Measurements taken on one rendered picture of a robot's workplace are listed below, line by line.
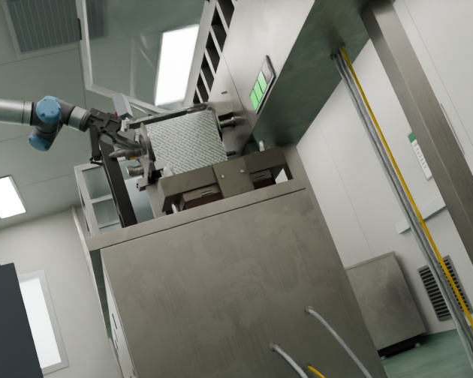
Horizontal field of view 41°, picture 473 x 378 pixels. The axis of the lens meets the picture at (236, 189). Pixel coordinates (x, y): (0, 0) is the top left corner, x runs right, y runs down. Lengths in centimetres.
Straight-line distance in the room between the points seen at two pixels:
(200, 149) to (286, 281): 60
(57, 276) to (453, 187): 658
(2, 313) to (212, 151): 86
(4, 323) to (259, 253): 71
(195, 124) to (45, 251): 574
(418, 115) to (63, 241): 659
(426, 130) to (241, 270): 65
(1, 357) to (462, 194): 119
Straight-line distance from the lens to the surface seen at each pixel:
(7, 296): 178
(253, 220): 182
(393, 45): 155
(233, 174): 189
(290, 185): 187
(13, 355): 175
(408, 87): 151
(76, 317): 761
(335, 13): 157
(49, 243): 780
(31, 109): 205
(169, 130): 216
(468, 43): 487
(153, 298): 173
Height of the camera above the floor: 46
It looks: 14 degrees up
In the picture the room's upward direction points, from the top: 20 degrees counter-clockwise
